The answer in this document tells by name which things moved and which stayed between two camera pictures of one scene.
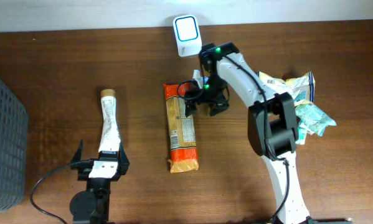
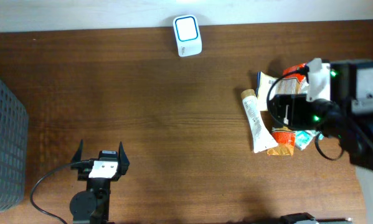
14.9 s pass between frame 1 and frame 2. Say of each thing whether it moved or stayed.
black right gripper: moved
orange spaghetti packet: moved
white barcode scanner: stayed
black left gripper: stayed
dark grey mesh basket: stayed
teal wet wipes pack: moved
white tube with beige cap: moved
